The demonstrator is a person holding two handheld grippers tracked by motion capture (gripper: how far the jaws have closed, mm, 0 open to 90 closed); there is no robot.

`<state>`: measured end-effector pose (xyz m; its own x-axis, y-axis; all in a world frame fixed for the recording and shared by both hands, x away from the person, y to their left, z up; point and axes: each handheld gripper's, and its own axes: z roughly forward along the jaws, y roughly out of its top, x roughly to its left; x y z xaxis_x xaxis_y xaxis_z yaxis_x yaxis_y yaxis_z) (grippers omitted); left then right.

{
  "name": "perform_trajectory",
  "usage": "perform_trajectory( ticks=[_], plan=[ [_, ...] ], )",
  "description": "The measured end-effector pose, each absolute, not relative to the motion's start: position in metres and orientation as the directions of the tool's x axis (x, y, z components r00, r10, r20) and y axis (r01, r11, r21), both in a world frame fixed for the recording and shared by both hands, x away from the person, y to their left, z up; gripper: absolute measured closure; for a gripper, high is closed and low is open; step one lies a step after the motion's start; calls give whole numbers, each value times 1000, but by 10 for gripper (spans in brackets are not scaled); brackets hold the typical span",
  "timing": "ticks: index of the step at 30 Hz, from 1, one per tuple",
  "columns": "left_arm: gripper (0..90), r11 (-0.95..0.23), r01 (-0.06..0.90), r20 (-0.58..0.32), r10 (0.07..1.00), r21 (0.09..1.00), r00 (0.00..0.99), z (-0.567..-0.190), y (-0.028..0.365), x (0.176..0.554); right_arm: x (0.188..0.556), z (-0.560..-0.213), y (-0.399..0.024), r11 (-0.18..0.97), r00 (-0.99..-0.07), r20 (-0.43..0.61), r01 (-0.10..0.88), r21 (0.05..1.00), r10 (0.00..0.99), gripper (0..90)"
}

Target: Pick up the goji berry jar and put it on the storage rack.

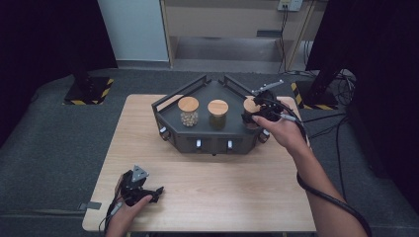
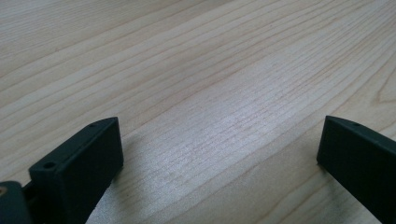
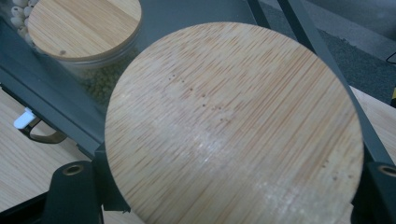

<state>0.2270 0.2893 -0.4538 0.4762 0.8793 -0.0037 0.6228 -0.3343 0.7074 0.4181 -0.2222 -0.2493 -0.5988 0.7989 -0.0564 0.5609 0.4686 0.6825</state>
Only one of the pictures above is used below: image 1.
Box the glass jar of red beans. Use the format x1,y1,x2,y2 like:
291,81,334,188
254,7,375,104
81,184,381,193
242,96,263,131

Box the black floor cables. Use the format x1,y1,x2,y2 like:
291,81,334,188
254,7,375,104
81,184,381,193
301,68,359,205

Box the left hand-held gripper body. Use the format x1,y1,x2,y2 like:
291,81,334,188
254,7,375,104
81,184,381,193
119,165,156,206

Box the left hand-held gripper cable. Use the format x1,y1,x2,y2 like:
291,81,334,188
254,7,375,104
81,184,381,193
97,200,124,236

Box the glass jar of pale beans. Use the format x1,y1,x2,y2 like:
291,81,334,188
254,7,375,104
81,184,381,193
177,96,201,127

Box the person's right hand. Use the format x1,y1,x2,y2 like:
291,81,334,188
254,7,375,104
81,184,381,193
251,100,311,156

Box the hand-held gripper cable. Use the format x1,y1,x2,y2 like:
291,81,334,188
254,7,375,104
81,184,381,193
273,98,374,237
97,200,124,236

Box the grey table bracket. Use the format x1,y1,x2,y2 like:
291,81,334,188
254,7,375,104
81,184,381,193
77,200,103,211

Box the glass jar of green beans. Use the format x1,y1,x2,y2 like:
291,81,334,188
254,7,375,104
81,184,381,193
207,99,229,130

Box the black corner shelf rack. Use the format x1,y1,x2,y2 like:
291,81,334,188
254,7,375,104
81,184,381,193
151,74,280,156

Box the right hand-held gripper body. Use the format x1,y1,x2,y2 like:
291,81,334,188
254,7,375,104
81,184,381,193
251,79,285,122

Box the white power outlet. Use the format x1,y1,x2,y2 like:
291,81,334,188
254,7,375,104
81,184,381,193
277,0,303,13

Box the right hand-held gripper cable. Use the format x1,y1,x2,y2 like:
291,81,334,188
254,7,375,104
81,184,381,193
273,98,374,237

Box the person's left hand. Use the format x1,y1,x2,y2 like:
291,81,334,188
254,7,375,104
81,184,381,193
108,174,154,231

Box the black stand with striped base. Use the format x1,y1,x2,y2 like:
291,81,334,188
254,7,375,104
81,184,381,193
290,67,344,112
63,58,115,107

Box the black outlet cables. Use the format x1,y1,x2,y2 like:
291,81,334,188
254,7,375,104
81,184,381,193
277,8,291,74

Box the dark curtain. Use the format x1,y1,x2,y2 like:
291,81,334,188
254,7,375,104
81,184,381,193
305,0,419,205
0,0,118,149

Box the white wall panel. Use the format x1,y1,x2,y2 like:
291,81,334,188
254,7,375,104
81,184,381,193
96,0,170,62

